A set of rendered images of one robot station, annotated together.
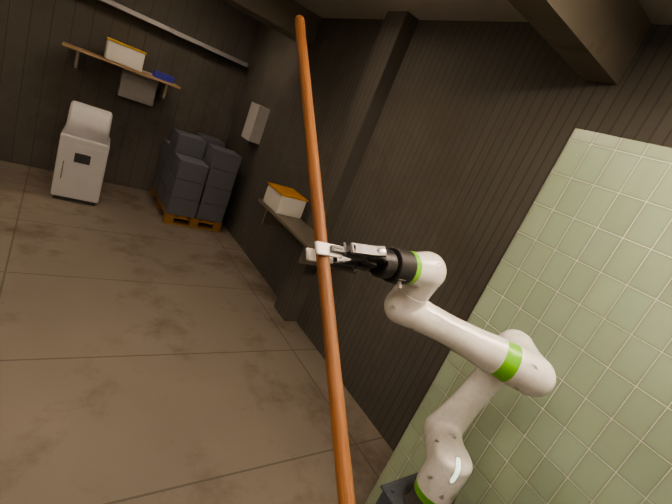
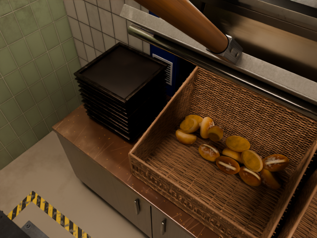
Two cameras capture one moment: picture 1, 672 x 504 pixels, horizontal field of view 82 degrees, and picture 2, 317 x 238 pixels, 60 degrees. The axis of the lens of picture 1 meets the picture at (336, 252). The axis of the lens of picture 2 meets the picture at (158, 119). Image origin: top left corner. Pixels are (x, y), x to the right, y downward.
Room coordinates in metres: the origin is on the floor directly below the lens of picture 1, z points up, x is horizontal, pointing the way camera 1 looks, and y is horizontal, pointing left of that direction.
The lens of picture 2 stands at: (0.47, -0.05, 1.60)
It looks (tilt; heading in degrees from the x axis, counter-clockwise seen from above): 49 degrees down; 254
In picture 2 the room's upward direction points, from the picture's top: straight up
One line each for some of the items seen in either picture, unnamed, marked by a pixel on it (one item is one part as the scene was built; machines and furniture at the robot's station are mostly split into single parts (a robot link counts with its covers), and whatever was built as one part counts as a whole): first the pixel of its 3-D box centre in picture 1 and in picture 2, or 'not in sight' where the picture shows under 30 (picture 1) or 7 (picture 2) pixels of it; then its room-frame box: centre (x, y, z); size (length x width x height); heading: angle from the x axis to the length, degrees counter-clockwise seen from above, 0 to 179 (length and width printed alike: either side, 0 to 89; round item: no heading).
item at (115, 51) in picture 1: (124, 54); not in sight; (5.64, 3.82, 2.01); 0.49 x 0.41 x 0.27; 130
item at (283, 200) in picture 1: (284, 200); not in sight; (4.38, 0.77, 1.25); 0.42 x 0.35 x 0.24; 40
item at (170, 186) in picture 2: not in sight; (221, 150); (0.08, -0.56, 0.72); 0.56 x 0.49 x 0.28; 127
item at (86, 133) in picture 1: (83, 152); not in sight; (5.04, 3.69, 0.63); 0.65 x 0.54 x 1.26; 36
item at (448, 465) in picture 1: (443, 469); not in sight; (1.07, -0.60, 1.36); 0.16 x 0.13 x 0.19; 179
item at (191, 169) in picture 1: (193, 176); not in sight; (6.13, 2.61, 0.63); 1.28 x 0.87 x 1.27; 40
